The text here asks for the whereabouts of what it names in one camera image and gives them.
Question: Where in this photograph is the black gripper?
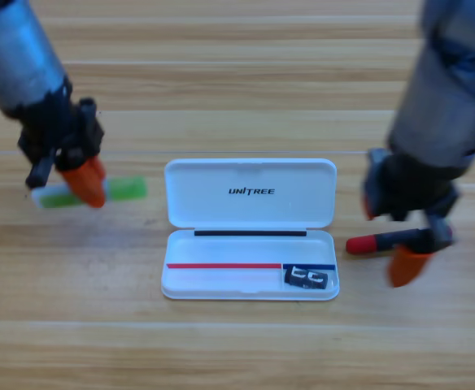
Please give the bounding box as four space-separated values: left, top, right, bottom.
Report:
16 97 108 210
361 147 463 289

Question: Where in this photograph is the red and black marker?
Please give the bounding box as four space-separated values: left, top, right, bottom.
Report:
345 227 430 256

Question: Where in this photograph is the black eraser white print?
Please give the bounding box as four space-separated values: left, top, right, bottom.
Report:
282 266 329 291

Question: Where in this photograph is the white Unitree pencil case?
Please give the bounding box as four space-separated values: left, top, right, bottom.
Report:
160 158 341 302

